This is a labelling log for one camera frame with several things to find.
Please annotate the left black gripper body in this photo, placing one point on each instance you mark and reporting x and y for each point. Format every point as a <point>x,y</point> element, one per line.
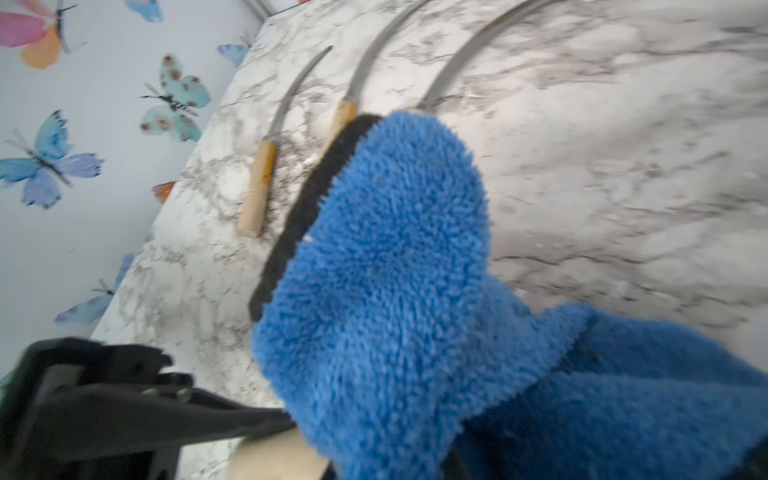
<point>79,409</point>

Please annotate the blue grey rag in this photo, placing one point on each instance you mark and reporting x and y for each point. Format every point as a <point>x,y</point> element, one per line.
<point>393,347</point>

